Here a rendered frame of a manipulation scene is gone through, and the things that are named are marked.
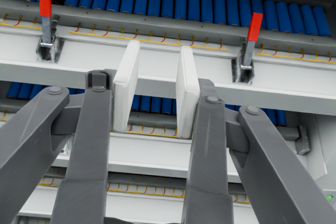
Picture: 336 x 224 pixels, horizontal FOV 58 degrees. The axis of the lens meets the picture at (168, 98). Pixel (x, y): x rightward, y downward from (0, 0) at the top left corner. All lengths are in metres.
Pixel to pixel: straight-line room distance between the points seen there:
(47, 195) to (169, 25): 0.47
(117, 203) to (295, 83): 0.45
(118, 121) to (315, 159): 0.49
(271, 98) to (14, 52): 0.36
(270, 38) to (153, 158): 0.28
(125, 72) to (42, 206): 0.60
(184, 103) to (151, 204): 0.57
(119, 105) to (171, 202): 0.57
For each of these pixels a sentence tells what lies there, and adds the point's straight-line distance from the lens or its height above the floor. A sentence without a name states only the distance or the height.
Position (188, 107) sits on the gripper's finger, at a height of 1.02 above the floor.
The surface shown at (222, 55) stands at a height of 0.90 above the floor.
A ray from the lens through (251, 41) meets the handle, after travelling 0.42.
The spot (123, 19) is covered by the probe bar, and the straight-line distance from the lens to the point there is 0.45.
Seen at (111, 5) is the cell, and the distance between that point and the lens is 0.47.
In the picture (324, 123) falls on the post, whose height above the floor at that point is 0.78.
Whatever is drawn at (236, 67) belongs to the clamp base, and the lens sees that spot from 0.44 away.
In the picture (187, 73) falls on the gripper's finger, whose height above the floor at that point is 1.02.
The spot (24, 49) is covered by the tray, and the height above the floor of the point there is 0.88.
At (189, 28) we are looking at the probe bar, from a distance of 0.44.
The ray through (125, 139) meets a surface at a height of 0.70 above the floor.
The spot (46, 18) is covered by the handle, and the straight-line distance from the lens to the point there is 0.42.
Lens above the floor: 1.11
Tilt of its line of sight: 39 degrees down
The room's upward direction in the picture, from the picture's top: 9 degrees clockwise
